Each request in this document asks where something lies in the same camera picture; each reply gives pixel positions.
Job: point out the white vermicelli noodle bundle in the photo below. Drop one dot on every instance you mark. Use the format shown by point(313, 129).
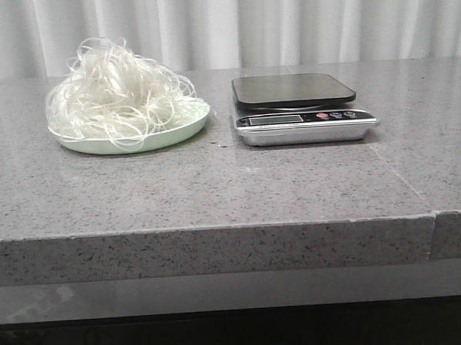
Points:
point(112, 93)

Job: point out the silver black kitchen scale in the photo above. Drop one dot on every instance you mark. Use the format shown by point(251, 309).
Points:
point(306, 108)

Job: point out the light green round plate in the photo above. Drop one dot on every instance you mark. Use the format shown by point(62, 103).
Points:
point(150, 142)

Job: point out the white pleated curtain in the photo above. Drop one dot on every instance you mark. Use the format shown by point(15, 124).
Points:
point(37, 37)

